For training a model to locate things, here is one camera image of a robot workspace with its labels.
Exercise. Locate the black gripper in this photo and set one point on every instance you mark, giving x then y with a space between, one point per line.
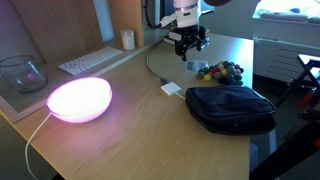
188 36

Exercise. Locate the clear plastic object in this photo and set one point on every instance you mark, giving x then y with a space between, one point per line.
196 65

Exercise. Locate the light blue floor tape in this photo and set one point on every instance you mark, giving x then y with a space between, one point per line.
272 143

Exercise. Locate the colourful felt ball trivet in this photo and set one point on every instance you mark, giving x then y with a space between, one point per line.
223 72

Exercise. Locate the white flat adapter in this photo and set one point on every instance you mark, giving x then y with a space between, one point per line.
171 88

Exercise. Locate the black fabric bag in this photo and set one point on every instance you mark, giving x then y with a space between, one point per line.
230 106

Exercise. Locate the white radiator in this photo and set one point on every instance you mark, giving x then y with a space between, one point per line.
283 60

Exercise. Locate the white keyboard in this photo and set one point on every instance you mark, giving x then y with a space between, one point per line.
89 59

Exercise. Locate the glowing bowl lamp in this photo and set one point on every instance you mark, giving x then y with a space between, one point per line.
80 99

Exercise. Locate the clear glass bowl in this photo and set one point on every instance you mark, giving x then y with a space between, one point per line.
22 75

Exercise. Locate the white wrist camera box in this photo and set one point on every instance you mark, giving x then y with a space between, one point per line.
186 18

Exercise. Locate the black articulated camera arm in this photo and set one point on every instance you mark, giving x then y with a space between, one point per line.
286 156

